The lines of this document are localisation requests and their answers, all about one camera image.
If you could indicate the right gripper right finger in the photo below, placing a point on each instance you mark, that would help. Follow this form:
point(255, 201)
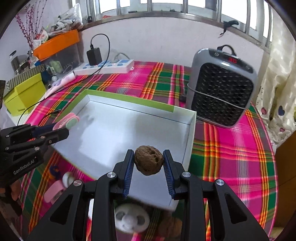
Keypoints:
point(229, 217)

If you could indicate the green white cardboard box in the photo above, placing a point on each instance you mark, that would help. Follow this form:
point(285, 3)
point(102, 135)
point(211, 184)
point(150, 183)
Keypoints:
point(111, 124)

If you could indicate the yellow green shoe box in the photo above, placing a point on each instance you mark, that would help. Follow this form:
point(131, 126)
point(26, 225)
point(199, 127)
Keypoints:
point(24, 95)

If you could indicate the white blue power strip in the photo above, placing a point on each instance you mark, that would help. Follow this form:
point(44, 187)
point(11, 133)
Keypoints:
point(105, 67)

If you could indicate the brown walnut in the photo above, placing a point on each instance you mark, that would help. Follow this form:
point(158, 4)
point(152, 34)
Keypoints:
point(170, 227)
point(148, 160)

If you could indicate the cream heart patterned curtain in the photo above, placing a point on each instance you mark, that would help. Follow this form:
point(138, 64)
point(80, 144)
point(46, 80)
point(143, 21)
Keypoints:
point(276, 98)

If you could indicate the orange lidded storage bin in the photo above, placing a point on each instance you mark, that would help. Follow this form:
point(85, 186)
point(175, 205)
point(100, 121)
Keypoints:
point(60, 52)

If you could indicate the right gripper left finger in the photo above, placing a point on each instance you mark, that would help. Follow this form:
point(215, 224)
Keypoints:
point(68, 216)

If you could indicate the black power adapter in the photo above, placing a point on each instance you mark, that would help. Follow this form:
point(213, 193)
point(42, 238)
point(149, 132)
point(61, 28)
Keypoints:
point(94, 56)

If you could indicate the purple dried flower branches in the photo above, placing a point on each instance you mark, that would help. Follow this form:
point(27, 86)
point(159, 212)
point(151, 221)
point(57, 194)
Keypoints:
point(29, 20)

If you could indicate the pink silicone holder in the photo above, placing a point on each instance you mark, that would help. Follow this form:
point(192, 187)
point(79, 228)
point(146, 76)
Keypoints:
point(68, 121)

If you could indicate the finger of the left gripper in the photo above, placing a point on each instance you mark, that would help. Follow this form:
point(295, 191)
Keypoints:
point(28, 136)

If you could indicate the orange blue earplugs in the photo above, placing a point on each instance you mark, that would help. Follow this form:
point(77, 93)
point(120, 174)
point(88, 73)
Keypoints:
point(54, 172)

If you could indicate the person left hand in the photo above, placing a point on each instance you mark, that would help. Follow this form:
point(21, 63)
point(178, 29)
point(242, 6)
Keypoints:
point(11, 194)

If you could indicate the striped grey box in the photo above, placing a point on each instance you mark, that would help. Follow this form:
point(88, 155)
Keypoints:
point(18, 79)

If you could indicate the grey black space heater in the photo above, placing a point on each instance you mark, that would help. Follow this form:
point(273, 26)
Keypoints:
point(220, 87)

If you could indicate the white round spinner gadget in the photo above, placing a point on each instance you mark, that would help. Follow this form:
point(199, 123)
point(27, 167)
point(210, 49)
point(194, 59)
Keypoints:
point(131, 218)

